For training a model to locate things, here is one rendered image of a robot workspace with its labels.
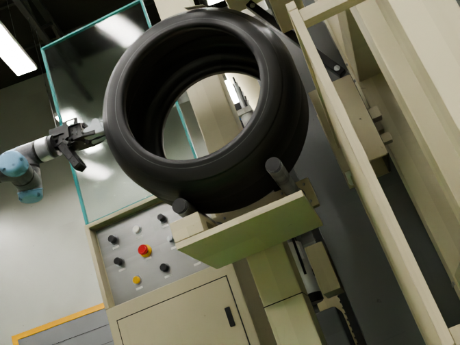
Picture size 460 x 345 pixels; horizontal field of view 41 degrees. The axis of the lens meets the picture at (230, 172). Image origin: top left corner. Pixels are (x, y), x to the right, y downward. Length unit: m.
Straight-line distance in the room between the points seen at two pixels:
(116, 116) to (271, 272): 0.68
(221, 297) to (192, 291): 0.12
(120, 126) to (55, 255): 10.20
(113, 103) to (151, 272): 0.91
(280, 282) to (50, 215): 10.42
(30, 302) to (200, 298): 9.67
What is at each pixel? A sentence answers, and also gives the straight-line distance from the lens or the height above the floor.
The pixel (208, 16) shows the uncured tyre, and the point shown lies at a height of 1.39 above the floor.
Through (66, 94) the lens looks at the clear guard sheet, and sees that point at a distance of 2.93.
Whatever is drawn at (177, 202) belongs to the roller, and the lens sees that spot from 1.68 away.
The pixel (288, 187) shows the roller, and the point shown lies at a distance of 1.77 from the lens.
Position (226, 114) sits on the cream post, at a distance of 2.14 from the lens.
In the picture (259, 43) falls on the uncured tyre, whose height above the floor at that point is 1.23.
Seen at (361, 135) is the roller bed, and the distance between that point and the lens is 1.94.
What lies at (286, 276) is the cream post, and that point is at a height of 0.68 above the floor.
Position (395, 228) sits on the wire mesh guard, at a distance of 1.04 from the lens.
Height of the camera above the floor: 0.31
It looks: 22 degrees up
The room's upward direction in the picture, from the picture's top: 20 degrees counter-clockwise
